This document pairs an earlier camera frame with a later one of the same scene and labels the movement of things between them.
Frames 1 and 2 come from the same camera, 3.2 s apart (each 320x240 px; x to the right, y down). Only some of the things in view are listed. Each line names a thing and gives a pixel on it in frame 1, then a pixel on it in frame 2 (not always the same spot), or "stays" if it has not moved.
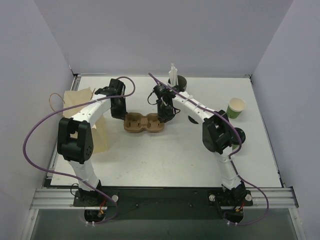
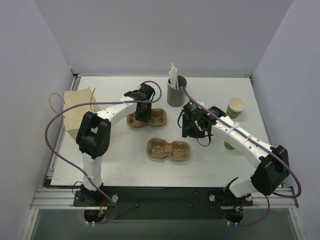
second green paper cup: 235,107 stays
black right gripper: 164,113 → 189,129
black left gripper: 119,111 → 143,115
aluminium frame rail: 63,199 stays
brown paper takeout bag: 74,96 stays
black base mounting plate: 167,202 stays
